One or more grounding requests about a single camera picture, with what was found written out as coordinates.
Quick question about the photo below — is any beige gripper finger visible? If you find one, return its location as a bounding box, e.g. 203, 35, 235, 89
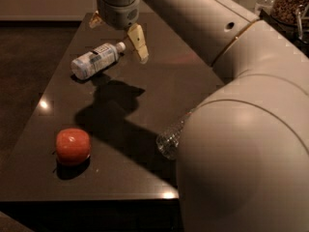
89, 11, 103, 29
126, 23, 149, 64

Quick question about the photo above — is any blue labelled plastic bottle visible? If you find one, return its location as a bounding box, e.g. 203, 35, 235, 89
70, 42, 126, 80

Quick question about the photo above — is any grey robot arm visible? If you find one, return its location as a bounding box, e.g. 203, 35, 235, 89
97, 0, 309, 232

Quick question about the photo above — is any clear water bottle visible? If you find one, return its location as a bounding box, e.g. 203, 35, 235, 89
155, 111, 192, 160

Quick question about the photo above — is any red apple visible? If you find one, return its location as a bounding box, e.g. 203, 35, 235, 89
56, 129, 91, 166

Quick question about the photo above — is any jar of brown nuts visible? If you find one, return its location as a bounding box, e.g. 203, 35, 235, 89
270, 0, 309, 25

